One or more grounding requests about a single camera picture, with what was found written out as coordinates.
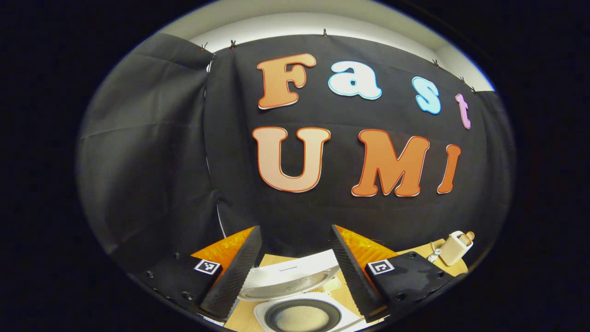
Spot white rice cooker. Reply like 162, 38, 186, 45
237, 249, 365, 332

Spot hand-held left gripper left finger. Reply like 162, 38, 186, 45
129, 225, 262, 322

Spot cream toaster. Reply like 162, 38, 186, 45
439, 231, 474, 267

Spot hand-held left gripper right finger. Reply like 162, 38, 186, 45
330, 224, 461, 323

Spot white rice heap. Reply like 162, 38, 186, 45
276, 306, 330, 332

